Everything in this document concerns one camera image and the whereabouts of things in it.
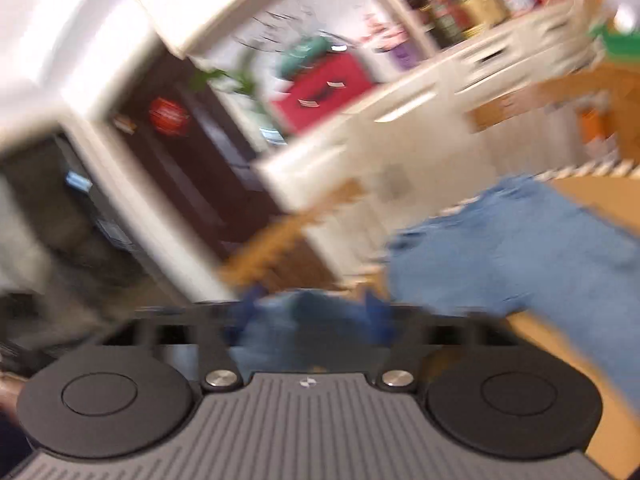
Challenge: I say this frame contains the green plastic tray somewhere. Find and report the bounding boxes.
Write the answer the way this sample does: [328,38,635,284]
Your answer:
[590,22,640,58]

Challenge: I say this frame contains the black appliance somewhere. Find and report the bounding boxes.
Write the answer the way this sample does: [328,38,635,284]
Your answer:
[0,132,168,311]

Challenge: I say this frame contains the purple container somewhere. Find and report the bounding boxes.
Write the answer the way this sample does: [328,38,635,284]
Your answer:
[390,40,422,71]

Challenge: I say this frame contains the dark brown door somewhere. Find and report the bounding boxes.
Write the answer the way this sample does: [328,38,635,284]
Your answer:
[107,55,281,266]

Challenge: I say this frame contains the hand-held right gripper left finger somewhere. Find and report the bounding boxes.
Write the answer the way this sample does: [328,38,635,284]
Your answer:
[132,284,267,392]

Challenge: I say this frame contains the white wall cabinet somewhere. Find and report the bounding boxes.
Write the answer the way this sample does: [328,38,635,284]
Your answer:
[114,0,362,57]

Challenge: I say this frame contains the teal bag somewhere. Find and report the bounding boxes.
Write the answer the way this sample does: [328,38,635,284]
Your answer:
[277,35,347,77]

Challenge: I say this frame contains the round red sticker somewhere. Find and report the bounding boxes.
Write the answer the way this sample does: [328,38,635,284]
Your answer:
[148,97,190,136]

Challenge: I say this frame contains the green houseplant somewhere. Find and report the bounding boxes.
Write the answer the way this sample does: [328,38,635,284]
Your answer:
[192,50,267,112]

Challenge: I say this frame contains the wooden spindle-back chair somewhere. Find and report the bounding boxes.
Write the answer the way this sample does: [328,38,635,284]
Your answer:
[469,60,640,137]
[219,180,367,292]

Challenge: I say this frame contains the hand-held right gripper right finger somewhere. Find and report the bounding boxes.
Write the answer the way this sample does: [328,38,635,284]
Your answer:
[361,287,509,392]

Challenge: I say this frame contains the red storage box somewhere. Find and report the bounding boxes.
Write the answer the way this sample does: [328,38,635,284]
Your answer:
[269,52,377,137]

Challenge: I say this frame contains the white open shelf unit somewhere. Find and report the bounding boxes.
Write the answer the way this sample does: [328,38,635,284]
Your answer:
[350,0,598,57]

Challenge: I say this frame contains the white base cabinet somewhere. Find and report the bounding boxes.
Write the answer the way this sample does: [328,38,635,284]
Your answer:
[252,2,608,281]

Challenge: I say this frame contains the blue denim jeans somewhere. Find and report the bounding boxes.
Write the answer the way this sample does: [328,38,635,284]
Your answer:
[232,175,640,401]

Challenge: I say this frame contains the dark green bottle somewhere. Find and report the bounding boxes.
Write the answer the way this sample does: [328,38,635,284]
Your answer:
[425,0,472,47]

